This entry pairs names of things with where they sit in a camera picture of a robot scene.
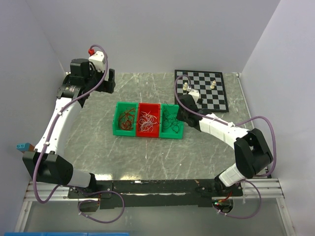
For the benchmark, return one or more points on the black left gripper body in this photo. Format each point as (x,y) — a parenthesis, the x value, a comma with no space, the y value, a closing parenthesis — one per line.
(105,86)

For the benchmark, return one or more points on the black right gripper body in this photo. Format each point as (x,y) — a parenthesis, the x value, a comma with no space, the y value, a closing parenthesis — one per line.
(181,115)

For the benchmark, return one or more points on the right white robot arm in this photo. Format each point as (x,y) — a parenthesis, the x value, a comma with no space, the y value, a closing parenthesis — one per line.
(251,151)

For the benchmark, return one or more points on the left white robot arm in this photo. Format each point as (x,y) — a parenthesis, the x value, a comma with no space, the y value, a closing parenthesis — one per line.
(46,162)

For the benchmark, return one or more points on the right green plastic bin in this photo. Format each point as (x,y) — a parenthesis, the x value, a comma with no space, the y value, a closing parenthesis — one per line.
(170,127)

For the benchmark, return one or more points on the green plastic bin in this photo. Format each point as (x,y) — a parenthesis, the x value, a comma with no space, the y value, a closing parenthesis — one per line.
(125,117)
(170,127)

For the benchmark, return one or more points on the left cream chess piece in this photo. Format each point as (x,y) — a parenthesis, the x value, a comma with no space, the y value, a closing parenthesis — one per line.
(185,86)

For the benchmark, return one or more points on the cream chess piece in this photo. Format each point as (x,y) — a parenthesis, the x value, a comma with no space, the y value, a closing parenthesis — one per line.
(185,86)
(213,85)

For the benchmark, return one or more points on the right cream chess piece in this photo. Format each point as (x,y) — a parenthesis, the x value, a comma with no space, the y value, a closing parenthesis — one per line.
(213,85)

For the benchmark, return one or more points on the left green plastic bin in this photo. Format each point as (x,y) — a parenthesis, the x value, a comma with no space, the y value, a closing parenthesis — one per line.
(125,117)

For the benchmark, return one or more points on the black and white chessboard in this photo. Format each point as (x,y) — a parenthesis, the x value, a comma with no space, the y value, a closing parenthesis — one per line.
(213,99)

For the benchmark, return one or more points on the red plastic bin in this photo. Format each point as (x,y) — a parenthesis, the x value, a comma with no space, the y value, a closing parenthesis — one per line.
(148,120)

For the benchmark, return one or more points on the blue and orange toy block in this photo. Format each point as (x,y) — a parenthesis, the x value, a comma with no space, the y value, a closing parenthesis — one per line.
(22,147)

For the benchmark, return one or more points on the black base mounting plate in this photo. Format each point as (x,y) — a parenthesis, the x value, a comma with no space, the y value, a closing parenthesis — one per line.
(157,193)

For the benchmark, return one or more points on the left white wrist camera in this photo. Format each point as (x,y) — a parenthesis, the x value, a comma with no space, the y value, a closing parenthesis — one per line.
(98,59)

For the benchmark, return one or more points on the aluminium frame rail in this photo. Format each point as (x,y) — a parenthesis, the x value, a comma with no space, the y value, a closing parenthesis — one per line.
(60,214)

